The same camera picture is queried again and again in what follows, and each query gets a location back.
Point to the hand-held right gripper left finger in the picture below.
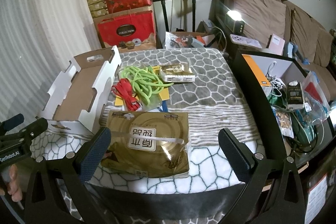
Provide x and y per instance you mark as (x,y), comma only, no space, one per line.
(95,154)

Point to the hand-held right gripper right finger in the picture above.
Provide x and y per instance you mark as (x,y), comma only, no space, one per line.
(235,155)

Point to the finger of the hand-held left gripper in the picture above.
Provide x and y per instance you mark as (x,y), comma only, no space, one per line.
(13,121)
(34,129)

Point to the large gold tissue pack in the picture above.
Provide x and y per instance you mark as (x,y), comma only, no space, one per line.
(147,124)

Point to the white cardboard box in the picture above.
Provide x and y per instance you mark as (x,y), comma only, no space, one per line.
(78,87)

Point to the yellow card clear package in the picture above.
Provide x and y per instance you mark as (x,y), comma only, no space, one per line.
(164,106)

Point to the small gold tissue pack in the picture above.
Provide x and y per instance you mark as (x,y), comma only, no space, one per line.
(176,73)

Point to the person's left hand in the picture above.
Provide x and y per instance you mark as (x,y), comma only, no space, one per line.
(11,184)

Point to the clear snack bag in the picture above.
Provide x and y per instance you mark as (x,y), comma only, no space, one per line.
(282,121)

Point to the grey white patterned blanket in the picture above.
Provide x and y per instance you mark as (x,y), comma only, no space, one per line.
(210,77)

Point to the black packet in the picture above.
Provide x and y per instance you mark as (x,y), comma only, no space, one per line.
(294,95)

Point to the white box orange flap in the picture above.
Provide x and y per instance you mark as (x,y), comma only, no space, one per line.
(256,66)

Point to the clear bag red content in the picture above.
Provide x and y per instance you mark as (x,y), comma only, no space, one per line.
(313,90)

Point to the white smartphone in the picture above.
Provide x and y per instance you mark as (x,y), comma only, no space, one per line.
(245,41)

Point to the pink box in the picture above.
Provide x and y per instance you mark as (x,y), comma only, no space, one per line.
(276,44)

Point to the cardboard box of tools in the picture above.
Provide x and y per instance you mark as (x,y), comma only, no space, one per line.
(183,40)

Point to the red brown gift box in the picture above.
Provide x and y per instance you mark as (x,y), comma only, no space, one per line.
(126,29)

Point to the small glowing lamp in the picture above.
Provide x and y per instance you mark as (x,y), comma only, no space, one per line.
(235,20)

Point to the black speaker stand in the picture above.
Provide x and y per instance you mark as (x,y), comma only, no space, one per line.
(194,15)
(164,16)

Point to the large brown sofa cushion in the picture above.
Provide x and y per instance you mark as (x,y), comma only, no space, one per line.
(260,11)

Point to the brown sofa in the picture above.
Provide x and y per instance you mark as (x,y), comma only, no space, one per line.
(302,8)

